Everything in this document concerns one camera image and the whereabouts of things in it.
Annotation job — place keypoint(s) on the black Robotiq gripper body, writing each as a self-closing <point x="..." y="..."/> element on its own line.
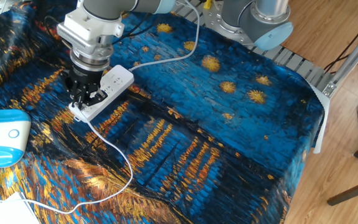
<point x="82" y="79"/>

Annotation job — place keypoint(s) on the aluminium frame beam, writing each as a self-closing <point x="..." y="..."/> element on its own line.
<point x="353" y="54"/>

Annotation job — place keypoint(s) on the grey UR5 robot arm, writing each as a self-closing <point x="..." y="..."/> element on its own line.
<point x="110" y="7"/>

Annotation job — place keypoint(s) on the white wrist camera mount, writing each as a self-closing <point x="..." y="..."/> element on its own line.
<point x="89" y="28"/>

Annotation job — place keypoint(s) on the starry night painting tablecloth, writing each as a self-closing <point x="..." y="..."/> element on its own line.
<point x="228" y="140"/>

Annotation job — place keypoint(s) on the silver robot mounting plate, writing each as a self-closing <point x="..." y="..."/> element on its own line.
<point x="216" y="21"/>

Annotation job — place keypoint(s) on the yellow connector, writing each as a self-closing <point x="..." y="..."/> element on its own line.
<point x="208" y="3"/>

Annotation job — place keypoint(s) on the white paper sheets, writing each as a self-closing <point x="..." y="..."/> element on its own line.
<point x="2" y="211"/>

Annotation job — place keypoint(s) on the silver wrist flange adapter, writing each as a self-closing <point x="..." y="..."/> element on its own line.
<point x="90" y="57"/>

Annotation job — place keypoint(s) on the white table corner bracket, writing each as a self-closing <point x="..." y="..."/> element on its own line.
<point x="322" y="124"/>

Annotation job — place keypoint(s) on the white power strip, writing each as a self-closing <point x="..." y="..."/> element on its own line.
<point x="120" y="81"/>

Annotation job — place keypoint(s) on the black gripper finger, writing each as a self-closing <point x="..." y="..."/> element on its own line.
<point x="79" y="100"/>
<point x="98" y="96"/>

